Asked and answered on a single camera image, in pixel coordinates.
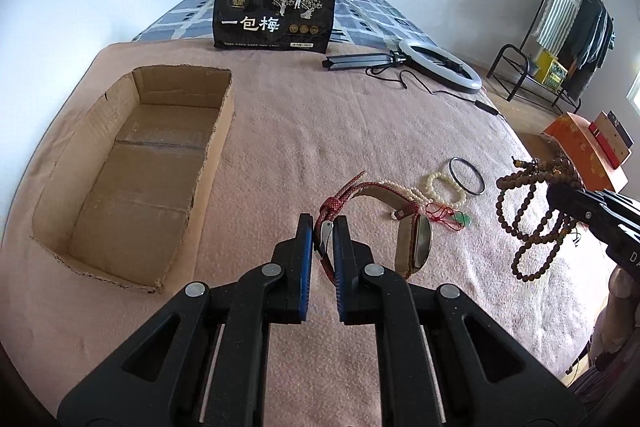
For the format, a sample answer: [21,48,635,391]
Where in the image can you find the brown wooden bead necklace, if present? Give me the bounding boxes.
[494,156,586,283]

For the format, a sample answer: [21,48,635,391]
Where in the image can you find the red strap wristwatch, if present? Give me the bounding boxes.
[312,171,432,283]

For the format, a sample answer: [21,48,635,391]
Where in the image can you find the green jade pendant red cord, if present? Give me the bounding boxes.
[424,201,474,232]

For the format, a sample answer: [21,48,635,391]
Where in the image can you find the white pearl necklace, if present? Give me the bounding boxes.
[363,180,432,214]

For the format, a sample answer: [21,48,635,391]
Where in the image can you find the cream bead bracelet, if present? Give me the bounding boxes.
[425,171,469,209]

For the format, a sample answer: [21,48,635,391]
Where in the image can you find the orange gift box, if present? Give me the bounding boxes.
[541,113,628,193]

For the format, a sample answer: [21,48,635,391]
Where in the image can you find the black clothes rack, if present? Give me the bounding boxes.
[487,0,616,114]

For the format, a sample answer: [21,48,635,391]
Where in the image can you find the dark metal bangle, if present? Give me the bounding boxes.
[448,156,486,196]

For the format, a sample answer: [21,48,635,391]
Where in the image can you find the pink blanket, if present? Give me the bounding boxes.
[1,40,614,409]

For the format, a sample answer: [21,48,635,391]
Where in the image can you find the open cardboard box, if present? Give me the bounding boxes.
[32,65,233,294]

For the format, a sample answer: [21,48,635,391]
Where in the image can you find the hanging clothes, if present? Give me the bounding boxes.
[532,0,615,101]

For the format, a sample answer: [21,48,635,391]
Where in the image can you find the blue checked bed sheet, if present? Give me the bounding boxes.
[131,0,436,51]

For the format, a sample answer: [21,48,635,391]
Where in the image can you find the black snack bag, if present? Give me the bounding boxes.
[213,0,336,53]

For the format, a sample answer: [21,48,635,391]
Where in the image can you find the white ring light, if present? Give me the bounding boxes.
[398,39,483,94]

